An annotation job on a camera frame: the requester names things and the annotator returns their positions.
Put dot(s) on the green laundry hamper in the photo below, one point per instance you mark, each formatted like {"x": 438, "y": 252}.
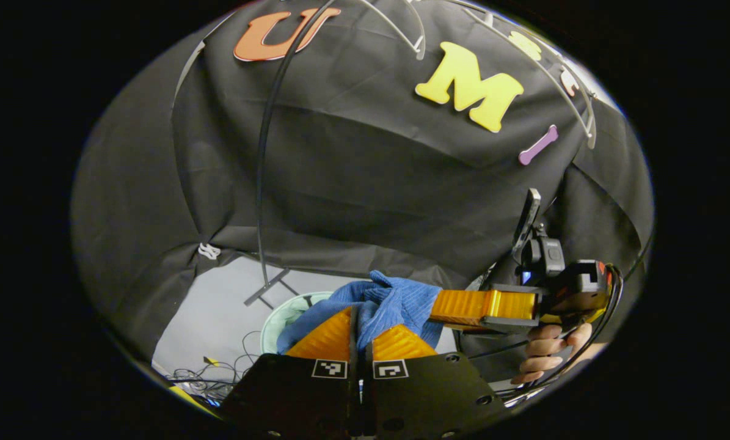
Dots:
{"x": 279, "y": 318}

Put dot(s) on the blue jacket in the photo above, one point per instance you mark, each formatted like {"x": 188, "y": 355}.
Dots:
{"x": 395, "y": 299}

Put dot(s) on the black clothes rack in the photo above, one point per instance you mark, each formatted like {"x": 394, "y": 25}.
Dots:
{"x": 258, "y": 183}

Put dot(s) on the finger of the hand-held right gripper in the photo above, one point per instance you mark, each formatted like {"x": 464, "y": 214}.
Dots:
{"x": 481, "y": 305}

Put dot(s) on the black backdrop cloth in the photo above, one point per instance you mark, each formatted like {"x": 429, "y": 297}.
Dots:
{"x": 371, "y": 171}

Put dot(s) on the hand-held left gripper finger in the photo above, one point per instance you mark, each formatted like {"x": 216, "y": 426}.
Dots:
{"x": 354, "y": 366}
{"x": 368, "y": 379}

